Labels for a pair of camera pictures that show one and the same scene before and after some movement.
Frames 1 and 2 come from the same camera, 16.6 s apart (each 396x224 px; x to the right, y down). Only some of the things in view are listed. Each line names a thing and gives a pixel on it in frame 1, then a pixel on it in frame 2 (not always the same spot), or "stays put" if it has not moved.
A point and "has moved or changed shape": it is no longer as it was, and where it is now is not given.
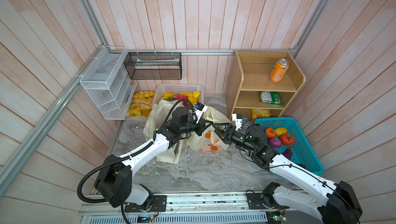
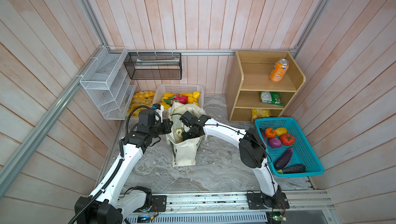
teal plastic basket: x=302 y=153 stays put
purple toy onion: x=275 y=142 stays put
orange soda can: x=279 y=70 stays put
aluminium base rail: x=212 y=209 stays put
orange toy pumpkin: x=270 y=133 stays put
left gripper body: x=191 y=126 -> x=160 y=128
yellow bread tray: x=141 y=104 stays put
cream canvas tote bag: x=159 y=112 has moved or changed shape
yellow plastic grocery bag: x=211 y=139 has moved or changed shape
